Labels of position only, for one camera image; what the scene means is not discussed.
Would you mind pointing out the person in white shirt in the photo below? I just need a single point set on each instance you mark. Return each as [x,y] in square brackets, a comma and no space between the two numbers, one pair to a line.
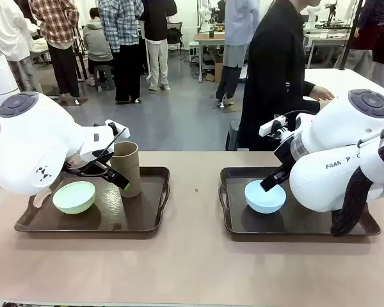
[6,32]

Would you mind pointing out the brown topped lab table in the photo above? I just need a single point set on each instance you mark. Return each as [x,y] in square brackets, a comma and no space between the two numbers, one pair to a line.
[211,37]

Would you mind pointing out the person in red plaid shirt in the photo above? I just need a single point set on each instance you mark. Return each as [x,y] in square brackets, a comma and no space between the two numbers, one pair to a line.
[56,25]

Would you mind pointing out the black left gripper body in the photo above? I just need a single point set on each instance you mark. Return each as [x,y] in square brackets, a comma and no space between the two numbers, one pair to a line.
[89,163]

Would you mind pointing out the black office chair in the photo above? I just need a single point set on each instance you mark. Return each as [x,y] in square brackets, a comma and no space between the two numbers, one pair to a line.
[174,35]

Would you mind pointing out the person's right hand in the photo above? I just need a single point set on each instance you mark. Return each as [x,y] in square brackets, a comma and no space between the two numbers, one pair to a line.
[321,94]

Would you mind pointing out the black vertical pole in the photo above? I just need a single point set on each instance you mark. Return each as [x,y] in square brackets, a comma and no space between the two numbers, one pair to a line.
[348,35]

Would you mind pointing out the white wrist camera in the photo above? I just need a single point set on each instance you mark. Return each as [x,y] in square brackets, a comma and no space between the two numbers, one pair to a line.
[270,127]
[111,124]

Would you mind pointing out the tall brown cup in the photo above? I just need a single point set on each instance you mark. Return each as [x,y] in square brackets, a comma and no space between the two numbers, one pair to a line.
[128,160]

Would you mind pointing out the dark grey plastic stool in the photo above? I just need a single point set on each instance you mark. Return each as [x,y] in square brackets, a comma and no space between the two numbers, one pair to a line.
[233,134]

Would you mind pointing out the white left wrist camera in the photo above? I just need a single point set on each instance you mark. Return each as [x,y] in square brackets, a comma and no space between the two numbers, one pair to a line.
[111,124]

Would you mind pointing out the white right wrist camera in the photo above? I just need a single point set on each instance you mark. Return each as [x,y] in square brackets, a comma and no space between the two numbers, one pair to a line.
[270,127]

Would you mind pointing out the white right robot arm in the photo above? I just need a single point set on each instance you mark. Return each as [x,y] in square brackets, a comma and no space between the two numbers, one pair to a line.
[339,137]

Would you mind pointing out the person in black coat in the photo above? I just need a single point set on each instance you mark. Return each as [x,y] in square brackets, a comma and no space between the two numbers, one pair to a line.
[275,73]

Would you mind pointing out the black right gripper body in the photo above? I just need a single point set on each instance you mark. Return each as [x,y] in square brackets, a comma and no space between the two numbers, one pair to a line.
[284,156]

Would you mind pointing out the cardboard box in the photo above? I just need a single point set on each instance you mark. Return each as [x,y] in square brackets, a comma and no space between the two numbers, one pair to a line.
[216,72]

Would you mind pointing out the pale green bowl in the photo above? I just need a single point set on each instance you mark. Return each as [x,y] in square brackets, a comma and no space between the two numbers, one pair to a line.
[73,198]

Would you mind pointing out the white table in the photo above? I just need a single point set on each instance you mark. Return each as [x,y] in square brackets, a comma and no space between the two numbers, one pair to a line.
[348,83]

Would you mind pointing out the white lab workbench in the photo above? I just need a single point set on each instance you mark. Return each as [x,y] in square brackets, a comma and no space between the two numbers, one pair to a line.
[326,35]

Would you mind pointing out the seated person in grey hoodie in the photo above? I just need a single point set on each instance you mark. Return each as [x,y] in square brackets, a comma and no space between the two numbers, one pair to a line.
[97,41]

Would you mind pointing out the person in blue plaid shirt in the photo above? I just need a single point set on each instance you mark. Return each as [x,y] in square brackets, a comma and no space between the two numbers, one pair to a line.
[121,32]

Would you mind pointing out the dark brown serving tray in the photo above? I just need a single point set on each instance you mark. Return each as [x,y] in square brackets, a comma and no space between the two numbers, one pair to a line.
[236,220]
[115,214]

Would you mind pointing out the small white lab robot arm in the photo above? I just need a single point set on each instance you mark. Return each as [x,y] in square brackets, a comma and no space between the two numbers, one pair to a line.
[206,12]
[313,12]

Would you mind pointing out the person in beige trousers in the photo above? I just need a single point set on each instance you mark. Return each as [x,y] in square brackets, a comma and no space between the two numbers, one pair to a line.
[158,41]

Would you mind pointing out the pale blue bowl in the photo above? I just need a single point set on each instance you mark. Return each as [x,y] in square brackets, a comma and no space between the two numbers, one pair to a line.
[262,201]

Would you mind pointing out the person in light blue shirt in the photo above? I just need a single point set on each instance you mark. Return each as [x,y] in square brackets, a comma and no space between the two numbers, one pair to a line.
[236,32]

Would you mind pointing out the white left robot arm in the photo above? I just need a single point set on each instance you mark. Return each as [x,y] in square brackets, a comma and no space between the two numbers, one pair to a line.
[35,144]

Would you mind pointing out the person in navy jacket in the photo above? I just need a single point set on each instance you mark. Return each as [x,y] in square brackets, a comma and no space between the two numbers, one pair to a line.
[368,19]

